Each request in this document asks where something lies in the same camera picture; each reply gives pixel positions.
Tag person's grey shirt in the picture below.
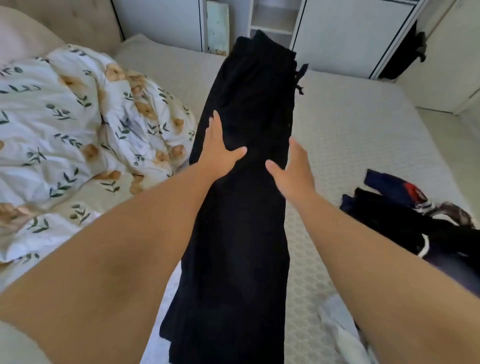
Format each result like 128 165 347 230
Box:
0 322 51 364

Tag pale blue board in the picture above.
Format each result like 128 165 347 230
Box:
205 0 230 57

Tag beige padded headboard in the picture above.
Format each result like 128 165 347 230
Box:
7 0 125 58

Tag cream door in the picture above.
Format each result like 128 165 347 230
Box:
397 0 480 115

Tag person's left hand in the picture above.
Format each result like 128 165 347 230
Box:
197 110 248 178

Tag black trousers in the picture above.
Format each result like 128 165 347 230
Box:
159 30 309 364

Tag black garment with white trim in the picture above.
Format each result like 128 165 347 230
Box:
339 187 480 298

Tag white crumpled cloth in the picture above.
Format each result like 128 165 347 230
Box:
318 293 380 364

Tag white floral duvet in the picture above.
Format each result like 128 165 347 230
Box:
0 44 198 264

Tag person's right forearm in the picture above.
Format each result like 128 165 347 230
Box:
285 189 480 364

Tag beige pillow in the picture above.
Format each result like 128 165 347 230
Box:
0 5 67 65

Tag person's right hand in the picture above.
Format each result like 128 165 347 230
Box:
265 137 317 205

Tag brown patterned garment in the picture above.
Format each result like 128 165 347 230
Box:
430 202 476 229

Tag black hanging bag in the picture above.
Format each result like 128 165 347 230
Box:
378 22 428 80

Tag bed with beige sheet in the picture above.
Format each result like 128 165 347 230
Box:
0 34 478 364

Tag white wardrobe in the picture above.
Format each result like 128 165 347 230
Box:
112 0 429 80

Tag navy and red garment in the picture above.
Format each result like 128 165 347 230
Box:
363 169 436 215

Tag person's left forearm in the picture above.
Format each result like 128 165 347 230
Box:
0 164 225 364

